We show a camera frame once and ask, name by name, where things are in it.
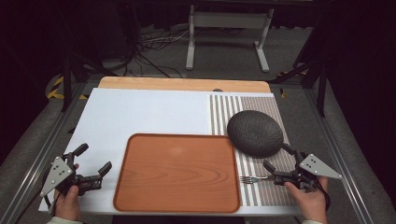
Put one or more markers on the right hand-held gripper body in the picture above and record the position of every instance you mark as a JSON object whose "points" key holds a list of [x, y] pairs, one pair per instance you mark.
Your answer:
{"points": [[311, 169]]}

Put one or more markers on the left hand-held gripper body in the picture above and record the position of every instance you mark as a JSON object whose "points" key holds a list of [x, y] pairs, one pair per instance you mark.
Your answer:
{"points": [[59, 174]]}

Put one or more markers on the silver metal fork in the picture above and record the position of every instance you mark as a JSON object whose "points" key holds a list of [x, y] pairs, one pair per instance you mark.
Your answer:
{"points": [[252, 179]]}

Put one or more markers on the white metal stand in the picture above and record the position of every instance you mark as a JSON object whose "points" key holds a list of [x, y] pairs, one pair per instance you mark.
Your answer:
{"points": [[229, 20]]}

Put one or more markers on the person's left hand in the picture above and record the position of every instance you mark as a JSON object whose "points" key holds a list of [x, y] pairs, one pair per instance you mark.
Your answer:
{"points": [[68, 202]]}

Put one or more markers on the black stand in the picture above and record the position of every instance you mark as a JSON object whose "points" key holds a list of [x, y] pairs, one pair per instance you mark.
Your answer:
{"points": [[67, 77], [322, 77]]}

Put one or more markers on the brown wood-grain tray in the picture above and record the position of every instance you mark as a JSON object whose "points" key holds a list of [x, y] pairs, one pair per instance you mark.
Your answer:
{"points": [[177, 174]]}

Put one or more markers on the yellow black floor tape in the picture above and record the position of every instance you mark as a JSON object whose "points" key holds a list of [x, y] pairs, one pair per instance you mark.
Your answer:
{"points": [[56, 90]]}

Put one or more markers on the person's right hand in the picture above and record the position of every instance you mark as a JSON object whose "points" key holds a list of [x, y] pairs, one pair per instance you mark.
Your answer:
{"points": [[308, 202]]}

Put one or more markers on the white table mat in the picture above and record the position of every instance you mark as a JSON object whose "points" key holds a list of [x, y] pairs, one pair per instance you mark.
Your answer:
{"points": [[140, 112]]}

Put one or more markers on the aluminium rail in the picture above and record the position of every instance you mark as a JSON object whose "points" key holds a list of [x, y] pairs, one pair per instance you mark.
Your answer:
{"points": [[34, 161], [339, 149]]}

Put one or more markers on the dark speckled oval plate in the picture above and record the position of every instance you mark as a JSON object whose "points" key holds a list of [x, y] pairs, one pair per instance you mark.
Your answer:
{"points": [[255, 133]]}

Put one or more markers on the striped beige placemat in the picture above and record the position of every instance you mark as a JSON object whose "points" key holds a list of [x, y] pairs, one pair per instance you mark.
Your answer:
{"points": [[224, 109]]}

